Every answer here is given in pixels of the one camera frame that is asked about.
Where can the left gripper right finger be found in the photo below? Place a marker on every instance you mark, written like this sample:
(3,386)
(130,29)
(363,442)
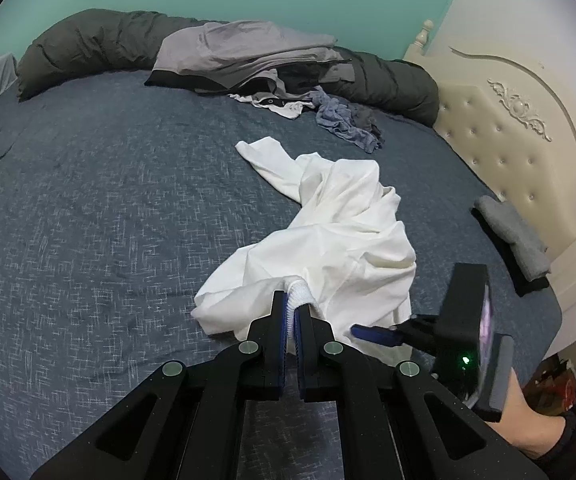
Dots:
(398,422)

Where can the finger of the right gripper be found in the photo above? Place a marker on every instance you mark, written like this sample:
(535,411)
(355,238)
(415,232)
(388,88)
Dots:
(385,337)

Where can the cream tufted headboard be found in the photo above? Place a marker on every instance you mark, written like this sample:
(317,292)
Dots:
(514,124)

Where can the grey shirt pile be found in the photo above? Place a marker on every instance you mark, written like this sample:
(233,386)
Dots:
(222,57)

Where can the person's right hand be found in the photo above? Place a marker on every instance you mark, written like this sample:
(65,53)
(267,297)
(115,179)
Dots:
(532,433)

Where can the dark grey rolled duvet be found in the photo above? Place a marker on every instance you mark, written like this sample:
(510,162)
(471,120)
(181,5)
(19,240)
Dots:
(95,41)

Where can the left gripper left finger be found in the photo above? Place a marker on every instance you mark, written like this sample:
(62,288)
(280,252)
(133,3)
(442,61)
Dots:
(183,422)

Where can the black and white garment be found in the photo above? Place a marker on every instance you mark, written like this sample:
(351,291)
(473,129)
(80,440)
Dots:
(286,108)

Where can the blue-grey crumpled garment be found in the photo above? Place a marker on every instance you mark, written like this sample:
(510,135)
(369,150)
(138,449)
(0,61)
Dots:
(337,118)

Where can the folded grey garment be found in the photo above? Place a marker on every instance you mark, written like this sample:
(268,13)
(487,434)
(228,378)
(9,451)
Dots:
(506,222)

